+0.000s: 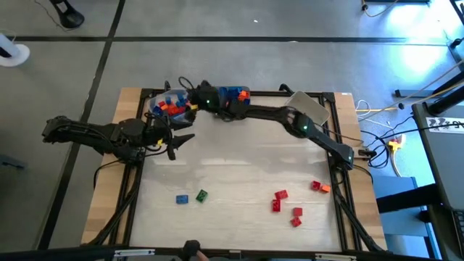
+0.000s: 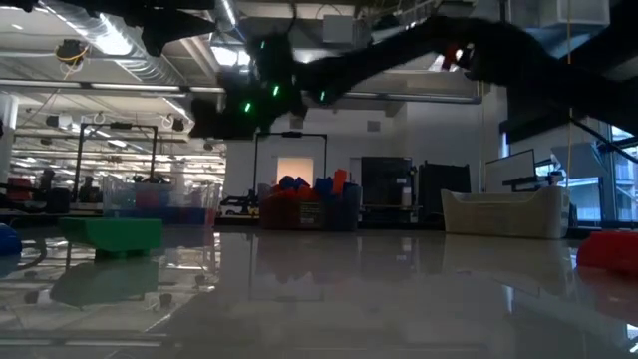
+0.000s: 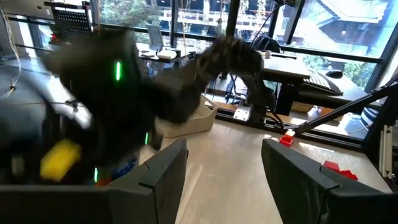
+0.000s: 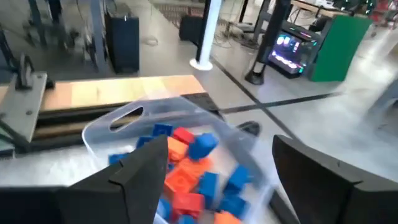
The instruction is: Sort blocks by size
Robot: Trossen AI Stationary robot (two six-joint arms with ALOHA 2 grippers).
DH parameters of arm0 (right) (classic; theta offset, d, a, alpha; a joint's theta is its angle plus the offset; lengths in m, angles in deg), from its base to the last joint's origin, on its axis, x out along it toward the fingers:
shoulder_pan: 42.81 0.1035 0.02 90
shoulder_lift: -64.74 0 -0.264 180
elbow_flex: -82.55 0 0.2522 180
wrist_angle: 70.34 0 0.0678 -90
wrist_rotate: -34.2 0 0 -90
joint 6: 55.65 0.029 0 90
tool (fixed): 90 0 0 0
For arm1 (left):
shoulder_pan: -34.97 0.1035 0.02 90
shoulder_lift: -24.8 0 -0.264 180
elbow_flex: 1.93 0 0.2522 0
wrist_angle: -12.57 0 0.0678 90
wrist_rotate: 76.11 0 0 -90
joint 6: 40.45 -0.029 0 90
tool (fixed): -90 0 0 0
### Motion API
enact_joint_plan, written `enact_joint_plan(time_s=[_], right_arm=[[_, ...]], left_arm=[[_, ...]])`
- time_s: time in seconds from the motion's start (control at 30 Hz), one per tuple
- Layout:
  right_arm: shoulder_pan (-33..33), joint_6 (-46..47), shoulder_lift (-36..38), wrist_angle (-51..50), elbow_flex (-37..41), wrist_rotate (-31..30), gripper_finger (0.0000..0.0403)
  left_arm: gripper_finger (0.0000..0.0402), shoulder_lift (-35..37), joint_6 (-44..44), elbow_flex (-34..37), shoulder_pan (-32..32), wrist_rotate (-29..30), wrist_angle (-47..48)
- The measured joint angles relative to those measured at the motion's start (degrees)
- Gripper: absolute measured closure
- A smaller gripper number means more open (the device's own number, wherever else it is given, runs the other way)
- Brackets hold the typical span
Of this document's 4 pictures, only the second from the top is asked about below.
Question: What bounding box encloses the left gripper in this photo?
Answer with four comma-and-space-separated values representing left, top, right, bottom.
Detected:
0, 0, 218, 59

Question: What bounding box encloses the ceiling light panel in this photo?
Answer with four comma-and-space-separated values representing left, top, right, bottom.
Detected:
211, 46, 250, 69

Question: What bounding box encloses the grey ceiling box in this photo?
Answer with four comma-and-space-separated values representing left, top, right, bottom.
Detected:
321, 13, 356, 46

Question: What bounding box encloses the smoky grey plastic bin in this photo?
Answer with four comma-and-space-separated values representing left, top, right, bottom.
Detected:
258, 181, 365, 232

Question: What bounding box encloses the clear plastic bin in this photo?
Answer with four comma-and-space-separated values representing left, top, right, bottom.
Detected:
101, 174, 223, 226

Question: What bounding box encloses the black cabinet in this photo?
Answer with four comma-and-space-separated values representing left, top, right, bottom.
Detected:
359, 156, 415, 210
417, 162, 473, 213

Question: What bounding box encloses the green toy brick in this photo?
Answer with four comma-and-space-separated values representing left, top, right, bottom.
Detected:
57, 216, 164, 261

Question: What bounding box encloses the metal ceiling pipe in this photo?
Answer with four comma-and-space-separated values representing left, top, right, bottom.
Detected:
188, 85, 483, 106

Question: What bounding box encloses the person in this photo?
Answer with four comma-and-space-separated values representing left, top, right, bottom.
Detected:
38, 168, 57, 200

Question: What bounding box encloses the white pillar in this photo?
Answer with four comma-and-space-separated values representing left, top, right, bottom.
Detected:
0, 92, 21, 183

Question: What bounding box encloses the computer monitor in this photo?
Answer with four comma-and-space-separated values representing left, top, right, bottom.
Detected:
483, 148, 538, 194

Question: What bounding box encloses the white plastic bin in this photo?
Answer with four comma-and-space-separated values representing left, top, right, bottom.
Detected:
441, 185, 572, 240

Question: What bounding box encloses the white angled panel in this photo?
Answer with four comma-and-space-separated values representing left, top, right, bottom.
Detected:
550, 142, 609, 180

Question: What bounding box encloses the round silver air duct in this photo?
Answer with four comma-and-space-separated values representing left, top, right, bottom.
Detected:
42, 0, 240, 134

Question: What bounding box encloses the black gantry frame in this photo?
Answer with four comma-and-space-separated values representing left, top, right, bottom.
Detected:
252, 131, 329, 190
73, 122, 160, 200

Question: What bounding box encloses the ceiling cable reel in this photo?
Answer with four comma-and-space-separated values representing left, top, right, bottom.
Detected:
55, 38, 90, 66

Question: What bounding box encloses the rectangular silver air duct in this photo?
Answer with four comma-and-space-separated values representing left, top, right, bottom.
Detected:
473, 0, 612, 81

